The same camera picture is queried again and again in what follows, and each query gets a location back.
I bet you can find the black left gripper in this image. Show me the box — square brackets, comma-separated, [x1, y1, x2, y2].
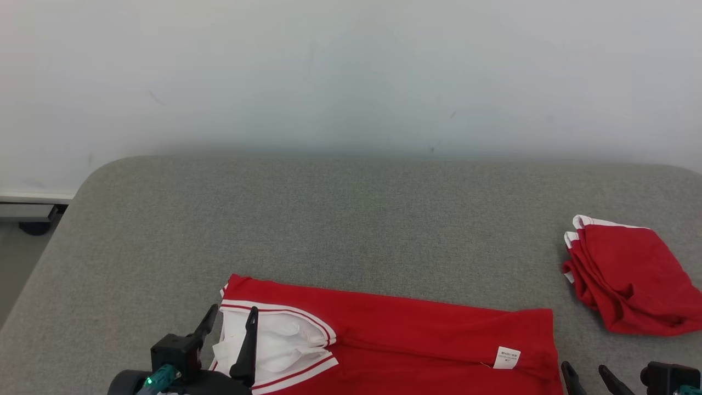
[181, 303, 260, 395]

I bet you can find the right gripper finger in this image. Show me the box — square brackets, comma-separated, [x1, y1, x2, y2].
[598, 365, 637, 395]
[561, 360, 588, 395]

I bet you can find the red basketball jersey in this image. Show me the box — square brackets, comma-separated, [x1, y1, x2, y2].
[211, 273, 564, 395]

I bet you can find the teal left camera connector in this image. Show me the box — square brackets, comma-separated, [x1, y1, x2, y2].
[137, 364, 182, 395]

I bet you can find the grey metal partition frame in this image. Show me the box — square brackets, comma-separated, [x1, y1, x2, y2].
[0, 204, 59, 222]

